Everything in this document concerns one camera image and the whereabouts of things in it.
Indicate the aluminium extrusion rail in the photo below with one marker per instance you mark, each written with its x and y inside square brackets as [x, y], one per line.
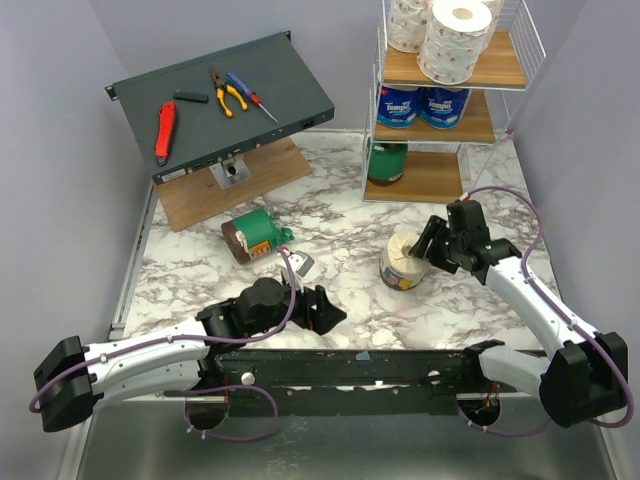
[123, 305]

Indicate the red utility knife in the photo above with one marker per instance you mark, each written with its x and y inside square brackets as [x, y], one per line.
[167, 117]

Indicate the green brown roll front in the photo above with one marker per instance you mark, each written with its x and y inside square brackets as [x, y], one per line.
[387, 162]

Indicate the yellow handled pliers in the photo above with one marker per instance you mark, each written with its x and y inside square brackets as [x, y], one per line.
[224, 88]

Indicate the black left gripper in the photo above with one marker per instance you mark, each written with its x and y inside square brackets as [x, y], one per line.
[325, 315]

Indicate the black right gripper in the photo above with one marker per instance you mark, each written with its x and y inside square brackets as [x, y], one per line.
[439, 245]

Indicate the white wire wooden shelf rack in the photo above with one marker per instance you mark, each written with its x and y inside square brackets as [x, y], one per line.
[437, 167]

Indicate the floral paper roll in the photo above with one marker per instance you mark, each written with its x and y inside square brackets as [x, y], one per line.
[495, 8]
[454, 40]
[406, 24]

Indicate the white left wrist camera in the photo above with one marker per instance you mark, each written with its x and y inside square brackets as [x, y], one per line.
[301, 263]

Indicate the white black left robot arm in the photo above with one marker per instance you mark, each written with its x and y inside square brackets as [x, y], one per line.
[74, 378]

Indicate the black bit holder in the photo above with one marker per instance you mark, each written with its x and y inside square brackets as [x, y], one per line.
[193, 97]

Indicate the floral paper roll on shelf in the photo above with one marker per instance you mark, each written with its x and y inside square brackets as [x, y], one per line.
[406, 24]

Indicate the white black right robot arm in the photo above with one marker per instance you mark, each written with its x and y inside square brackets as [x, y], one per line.
[584, 374]

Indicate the dark grey rack server chassis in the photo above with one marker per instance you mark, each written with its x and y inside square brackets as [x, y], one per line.
[203, 135]

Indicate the blue white paper towel roll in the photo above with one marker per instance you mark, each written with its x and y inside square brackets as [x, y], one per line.
[443, 108]

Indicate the cream cartoon roll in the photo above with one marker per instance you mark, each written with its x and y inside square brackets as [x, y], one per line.
[397, 268]

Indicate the blue red screwdriver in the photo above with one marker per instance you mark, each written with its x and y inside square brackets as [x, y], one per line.
[251, 95]

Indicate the wooden board under chassis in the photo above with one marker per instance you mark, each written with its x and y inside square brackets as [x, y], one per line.
[198, 196]

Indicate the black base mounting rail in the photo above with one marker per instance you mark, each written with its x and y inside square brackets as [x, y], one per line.
[347, 382]

